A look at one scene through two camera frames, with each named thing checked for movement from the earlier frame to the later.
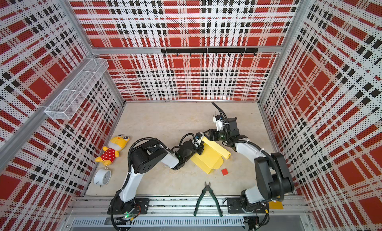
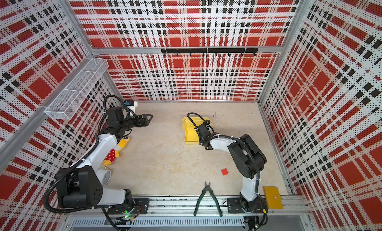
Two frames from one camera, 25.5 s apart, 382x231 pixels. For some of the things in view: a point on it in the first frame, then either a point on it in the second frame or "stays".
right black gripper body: x=223 y=136 to x=200 y=141
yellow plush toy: x=116 y=145 stays
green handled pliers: x=207 y=187 stays
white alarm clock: x=102 y=176 stays
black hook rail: x=209 y=50 stays
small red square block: x=224 y=172 stays
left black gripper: x=201 y=148 to x=144 y=123
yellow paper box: x=211 y=158 to x=191 y=136
